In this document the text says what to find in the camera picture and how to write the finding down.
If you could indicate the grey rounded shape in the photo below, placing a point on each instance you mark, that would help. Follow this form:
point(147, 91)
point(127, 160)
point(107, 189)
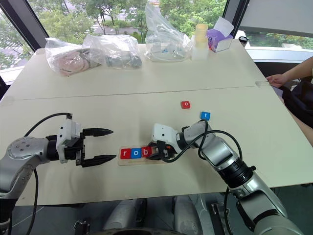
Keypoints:
point(124, 215)

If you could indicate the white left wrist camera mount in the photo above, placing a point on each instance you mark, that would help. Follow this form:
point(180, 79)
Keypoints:
point(64, 132)

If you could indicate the bystander bare hand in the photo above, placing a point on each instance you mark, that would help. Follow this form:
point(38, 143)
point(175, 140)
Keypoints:
point(278, 80)

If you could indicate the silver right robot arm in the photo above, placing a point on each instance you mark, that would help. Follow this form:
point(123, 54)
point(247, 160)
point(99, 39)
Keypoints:
point(220, 151)

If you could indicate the black bracket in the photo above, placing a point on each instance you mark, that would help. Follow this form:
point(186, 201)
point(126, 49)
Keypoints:
point(82, 227)
point(219, 216)

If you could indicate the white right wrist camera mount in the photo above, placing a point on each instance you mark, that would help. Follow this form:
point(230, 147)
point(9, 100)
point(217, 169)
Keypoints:
point(163, 133)

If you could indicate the grey roller blind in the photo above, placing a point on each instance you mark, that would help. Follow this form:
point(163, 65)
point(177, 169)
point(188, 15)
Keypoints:
point(276, 17)

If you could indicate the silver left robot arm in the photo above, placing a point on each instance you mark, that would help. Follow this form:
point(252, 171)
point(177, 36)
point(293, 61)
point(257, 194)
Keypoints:
point(22, 149)

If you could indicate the red letter block b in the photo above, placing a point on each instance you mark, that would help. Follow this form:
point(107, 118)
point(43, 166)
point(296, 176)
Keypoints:
point(145, 152)

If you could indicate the wooden letter tray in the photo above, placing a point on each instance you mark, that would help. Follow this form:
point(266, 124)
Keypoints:
point(137, 161)

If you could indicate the dark window frame post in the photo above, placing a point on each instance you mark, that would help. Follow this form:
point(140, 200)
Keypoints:
point(24, 19)
point(234, 14)

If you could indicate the black garment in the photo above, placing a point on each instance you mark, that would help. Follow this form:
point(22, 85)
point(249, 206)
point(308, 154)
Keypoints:
point(299, 100)

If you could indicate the purple tissue box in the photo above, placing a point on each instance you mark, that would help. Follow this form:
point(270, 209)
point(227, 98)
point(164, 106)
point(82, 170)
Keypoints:
point(218, 39)

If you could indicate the blue letter block t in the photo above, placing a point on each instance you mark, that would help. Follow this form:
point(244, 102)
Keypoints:
point(205, 115)

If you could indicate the translucent yellow cup stack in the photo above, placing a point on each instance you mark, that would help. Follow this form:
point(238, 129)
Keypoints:
point(201, 41)

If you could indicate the tall clear plastic bag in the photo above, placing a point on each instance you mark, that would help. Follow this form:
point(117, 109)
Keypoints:
point(163, 41)

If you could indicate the plastic bag with grey contents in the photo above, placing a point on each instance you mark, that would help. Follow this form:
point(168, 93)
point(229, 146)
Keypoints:
point(119, 56)

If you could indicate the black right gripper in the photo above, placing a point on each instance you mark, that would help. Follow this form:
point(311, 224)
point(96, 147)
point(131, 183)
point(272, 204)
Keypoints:
point(162, 148)

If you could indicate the bystander bare leg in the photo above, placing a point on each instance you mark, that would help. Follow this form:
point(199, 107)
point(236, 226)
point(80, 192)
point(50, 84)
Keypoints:
point(304, 129)

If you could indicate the plastic bag with pink contents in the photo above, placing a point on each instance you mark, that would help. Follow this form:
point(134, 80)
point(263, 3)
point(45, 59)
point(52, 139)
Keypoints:
point(66, 61)

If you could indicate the bystander bare forearm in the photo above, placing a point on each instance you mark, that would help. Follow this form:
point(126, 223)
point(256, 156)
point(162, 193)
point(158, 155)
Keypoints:
point(300, 69)

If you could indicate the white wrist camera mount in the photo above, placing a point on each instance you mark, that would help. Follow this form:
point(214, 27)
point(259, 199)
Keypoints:
point(163, 133)
point(64, 132)

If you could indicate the blue letter block o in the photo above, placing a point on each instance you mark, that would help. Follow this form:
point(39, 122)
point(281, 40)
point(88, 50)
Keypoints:
point(135, 153)

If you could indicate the clear tape strip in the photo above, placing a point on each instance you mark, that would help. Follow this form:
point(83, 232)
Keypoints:
point(262, 83)

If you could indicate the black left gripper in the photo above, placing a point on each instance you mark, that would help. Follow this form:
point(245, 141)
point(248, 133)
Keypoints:
point(73, 153)

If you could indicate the red letter block o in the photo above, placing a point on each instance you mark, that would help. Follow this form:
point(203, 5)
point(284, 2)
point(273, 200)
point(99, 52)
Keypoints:
point(186, 104)

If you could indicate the red letter block r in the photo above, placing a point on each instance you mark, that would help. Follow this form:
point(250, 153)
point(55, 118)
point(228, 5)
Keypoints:
point(125, 153)

